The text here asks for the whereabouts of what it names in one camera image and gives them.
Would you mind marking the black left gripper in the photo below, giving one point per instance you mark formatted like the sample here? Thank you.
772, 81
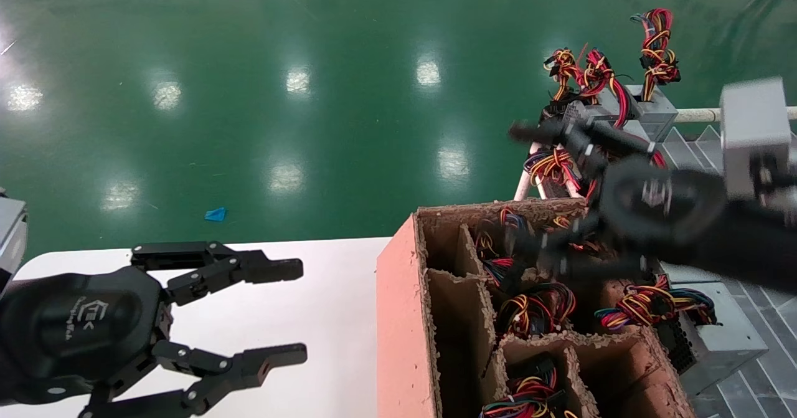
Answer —
81, 331

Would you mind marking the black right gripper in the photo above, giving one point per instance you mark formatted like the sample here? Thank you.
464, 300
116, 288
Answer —
660, 203

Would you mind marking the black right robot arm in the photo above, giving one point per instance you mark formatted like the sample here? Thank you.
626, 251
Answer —
747, 256

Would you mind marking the short white rack pipe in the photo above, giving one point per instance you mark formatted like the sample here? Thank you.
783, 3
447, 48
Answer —
522, 184
563, 189

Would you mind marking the blue scrap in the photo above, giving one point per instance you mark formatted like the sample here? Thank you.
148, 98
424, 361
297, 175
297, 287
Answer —
215, 214

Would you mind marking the long white rack pipe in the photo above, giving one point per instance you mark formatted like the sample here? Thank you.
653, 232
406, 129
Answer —
697, 115

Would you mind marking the divided corrugated cardboard box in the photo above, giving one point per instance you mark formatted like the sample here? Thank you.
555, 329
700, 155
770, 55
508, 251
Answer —
405, 318

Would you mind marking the grey diamond patterned rack sheet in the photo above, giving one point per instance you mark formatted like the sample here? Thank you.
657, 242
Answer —
769, 324

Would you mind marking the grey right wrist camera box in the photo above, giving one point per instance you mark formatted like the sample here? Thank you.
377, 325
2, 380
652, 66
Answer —
753, 125

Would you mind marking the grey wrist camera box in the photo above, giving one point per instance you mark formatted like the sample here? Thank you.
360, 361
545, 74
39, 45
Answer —
12, 231
753, 125

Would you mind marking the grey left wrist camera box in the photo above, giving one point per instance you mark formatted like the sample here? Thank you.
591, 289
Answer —
12, 231

